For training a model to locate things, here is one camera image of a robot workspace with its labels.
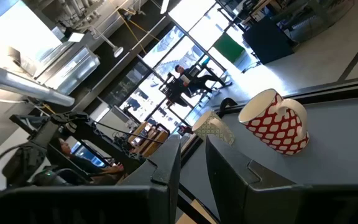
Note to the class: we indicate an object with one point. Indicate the red white lattice mug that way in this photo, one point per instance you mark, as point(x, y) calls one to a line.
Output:
point(275, 127)

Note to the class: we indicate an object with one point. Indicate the dark blue cabinet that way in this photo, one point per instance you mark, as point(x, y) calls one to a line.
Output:
point(267, 42)

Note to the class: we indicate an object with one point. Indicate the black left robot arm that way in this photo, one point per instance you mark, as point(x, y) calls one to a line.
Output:
point(42, 137)

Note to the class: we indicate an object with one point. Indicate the black metal frame beam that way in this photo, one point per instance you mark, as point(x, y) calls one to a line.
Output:
point(113, 144)

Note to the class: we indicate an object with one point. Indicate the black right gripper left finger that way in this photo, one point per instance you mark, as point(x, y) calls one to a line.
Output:
point(154, 193)

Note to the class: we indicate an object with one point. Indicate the white pendant lamp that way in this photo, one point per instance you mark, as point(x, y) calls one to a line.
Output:
point(118, 51)

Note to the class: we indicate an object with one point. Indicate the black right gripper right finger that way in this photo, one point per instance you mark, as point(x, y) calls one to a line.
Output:
point(244, 193)

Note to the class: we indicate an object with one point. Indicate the silver ventilation duct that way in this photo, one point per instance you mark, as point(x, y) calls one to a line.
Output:
point(26, 88)

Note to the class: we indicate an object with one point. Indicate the green board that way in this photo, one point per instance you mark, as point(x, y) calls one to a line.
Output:
point(228, 46)

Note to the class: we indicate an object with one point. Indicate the person seated by window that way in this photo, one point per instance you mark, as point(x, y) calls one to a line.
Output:
point(194, 81)

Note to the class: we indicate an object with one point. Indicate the green white patterned mug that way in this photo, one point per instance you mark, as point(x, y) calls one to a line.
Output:
point(211, 127)

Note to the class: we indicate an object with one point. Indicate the person seated at desk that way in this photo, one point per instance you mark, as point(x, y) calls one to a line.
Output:
point(85, 166)

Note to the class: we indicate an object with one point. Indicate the wooden furniture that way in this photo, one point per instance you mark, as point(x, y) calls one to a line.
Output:
point(154, 144)

